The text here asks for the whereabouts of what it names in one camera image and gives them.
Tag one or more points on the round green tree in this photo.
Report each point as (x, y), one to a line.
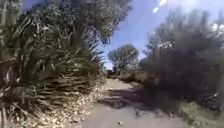
(124, 56)

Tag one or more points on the grey gravel path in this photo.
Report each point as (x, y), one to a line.
(115, 115)

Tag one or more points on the tall tree behind flax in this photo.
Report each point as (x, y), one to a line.
(90, 18)

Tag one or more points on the dry leaf litter strip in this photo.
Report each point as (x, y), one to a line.
(71, 111)

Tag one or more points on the flax bushes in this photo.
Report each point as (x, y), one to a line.
(46, 70)

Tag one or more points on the dark bushes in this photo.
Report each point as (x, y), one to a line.
(186, 63)

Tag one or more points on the grass strip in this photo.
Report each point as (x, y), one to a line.
(200, 115)

